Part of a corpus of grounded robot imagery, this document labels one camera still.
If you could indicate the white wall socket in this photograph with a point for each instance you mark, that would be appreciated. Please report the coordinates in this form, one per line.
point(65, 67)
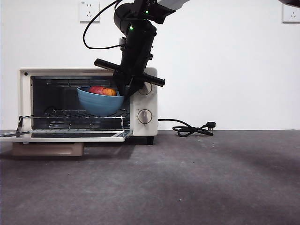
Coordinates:
point(291, 14)
point(89, 16)

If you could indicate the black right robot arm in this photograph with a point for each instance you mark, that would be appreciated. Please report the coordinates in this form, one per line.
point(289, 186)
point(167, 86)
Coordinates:
point(138, 47)

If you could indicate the pale grey right wrist camera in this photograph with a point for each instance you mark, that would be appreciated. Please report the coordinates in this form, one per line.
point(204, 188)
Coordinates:
point(122, 41)

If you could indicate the blue ribbed bowl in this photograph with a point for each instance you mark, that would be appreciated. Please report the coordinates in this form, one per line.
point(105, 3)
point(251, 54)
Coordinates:
point(100, 104)

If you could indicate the cream Toshiba toaster oven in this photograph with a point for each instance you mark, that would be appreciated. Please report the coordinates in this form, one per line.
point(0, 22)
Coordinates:
point(145, 103)

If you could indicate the red yellow apple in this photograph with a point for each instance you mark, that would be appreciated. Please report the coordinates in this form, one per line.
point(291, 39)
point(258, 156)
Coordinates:
point(100, 90)

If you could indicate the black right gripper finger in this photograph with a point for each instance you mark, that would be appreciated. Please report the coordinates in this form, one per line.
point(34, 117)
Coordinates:
point(130, 91)
point(120, 85)

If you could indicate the beige round oven knob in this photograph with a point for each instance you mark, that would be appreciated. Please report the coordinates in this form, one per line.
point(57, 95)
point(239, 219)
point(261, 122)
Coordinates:
point(148, 88)
point(144, 117)

